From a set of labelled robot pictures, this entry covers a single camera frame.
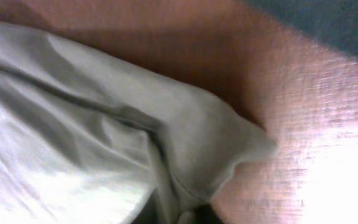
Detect khaki grey trousers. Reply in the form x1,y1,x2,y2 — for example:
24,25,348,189
0,22,276,223

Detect dark teal garment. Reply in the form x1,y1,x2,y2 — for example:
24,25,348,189
246,0,358,58

